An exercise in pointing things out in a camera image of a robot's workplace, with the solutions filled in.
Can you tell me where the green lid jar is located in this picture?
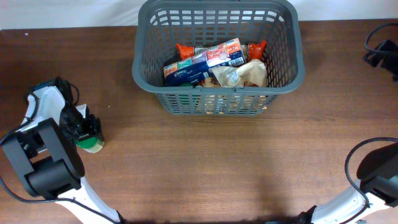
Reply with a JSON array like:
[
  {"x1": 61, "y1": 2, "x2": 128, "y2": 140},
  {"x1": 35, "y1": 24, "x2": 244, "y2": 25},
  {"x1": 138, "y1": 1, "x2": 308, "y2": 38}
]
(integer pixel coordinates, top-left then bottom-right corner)
[
  {"x1": 74, "y1": 133, "x2": 104, "y2": 153},
  {"x1": 179, "y1": 83, "x2": 194, "y2": 106}
]

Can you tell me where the grey plastic shopping basket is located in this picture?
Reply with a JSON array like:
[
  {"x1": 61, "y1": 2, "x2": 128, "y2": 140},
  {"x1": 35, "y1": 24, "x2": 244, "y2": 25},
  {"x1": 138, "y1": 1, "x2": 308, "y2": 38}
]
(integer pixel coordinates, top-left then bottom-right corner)
[{"x1": 132, "y1": 0, "x2": 305, "y2": 115}]

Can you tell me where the orange spaghetti packet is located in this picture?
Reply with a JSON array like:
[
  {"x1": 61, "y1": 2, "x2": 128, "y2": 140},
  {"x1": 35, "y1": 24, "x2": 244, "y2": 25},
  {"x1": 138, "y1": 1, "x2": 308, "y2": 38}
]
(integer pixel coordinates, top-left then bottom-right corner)
[{"x1": 175, "y1": 40, "x2": 267, "y2": 60}]

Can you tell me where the beige paper bag packet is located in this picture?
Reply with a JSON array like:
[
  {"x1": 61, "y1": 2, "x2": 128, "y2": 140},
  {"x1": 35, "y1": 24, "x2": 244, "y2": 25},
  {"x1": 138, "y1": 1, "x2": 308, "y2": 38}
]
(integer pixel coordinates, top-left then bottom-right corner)
[{"x1": 210, "y1": 59, "x2": 267, "y2": 88}]

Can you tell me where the white tissue pack stack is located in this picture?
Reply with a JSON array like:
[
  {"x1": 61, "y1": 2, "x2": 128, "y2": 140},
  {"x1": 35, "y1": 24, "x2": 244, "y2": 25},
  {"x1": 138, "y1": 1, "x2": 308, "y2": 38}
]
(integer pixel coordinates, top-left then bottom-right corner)
[{"x1": 163, "y1": 38, "x2": 246, "y2": 86}]

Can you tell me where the yellow Nescafe coffee bag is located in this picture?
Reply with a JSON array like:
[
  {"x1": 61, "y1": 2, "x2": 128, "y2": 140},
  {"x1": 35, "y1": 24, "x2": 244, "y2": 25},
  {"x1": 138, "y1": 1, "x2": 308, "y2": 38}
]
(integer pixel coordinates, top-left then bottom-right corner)
[{"x1": 198, "y1": 77, "x2": 268, "y2": 113}]

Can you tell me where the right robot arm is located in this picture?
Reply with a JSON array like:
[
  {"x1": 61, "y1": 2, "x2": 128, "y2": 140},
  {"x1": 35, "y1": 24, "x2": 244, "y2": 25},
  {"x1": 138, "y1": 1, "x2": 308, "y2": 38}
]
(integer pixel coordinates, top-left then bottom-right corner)
[{"x1": 297, "y1": 137, "x2": 397, "y2": 224}]

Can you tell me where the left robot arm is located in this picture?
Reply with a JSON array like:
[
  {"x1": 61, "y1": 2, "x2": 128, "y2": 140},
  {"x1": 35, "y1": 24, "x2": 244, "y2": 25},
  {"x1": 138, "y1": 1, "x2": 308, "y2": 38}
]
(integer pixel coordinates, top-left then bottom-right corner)
[{"x1": 1, "y1": 77, "x2": 125, "y2": 223}]

